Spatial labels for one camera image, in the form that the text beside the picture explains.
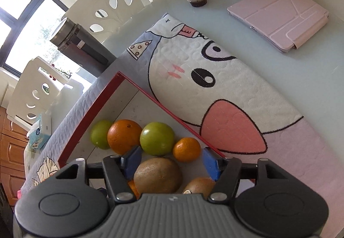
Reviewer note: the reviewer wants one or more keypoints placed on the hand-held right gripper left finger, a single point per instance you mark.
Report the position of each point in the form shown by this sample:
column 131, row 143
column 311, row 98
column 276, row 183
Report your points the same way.
column 133, row 161

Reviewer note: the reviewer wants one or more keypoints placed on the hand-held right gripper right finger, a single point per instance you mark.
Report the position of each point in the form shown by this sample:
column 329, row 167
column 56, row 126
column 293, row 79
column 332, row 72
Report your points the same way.
column 211, row 164

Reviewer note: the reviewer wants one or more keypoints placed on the kiwi with sticker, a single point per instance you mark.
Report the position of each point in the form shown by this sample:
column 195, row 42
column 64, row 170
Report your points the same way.
column 200, row 185

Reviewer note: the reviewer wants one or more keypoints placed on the small tangerine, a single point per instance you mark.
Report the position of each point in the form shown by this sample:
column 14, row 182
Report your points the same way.
column 133, row 188
column 186, row 150

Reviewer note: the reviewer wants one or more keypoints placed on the large orange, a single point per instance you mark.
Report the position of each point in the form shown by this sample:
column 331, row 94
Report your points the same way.
column 124, row 136

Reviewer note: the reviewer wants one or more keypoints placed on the brown kiwi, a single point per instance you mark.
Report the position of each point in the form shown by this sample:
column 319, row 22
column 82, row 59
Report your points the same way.
column 158, row 175

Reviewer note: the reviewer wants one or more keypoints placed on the green apple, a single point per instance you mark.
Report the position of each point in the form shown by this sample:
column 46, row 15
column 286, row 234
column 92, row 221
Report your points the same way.
column 157, row 138
column 100, row 134

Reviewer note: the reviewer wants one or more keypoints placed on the red box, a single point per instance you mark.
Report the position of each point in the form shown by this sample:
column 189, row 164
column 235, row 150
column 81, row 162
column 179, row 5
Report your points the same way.
column 126, row 109

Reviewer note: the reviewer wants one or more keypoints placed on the printed cartoon blanket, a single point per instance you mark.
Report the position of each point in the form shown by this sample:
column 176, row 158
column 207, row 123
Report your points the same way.
column 242, row 87

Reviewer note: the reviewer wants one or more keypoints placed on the blue tissue pack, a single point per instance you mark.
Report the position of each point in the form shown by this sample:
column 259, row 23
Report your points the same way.
column 40, row 133

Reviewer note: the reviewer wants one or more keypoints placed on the wooden cabinet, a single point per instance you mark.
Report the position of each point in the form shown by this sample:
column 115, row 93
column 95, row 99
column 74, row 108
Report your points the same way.
column 10, row 146

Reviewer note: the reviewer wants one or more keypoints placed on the silver thermos bottle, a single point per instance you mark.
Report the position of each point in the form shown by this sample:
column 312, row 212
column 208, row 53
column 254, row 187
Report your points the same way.
column 80, row 44

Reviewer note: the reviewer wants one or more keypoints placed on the pink tablet case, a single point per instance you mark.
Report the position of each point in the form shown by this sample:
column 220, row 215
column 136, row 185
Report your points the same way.
column 279, row 15

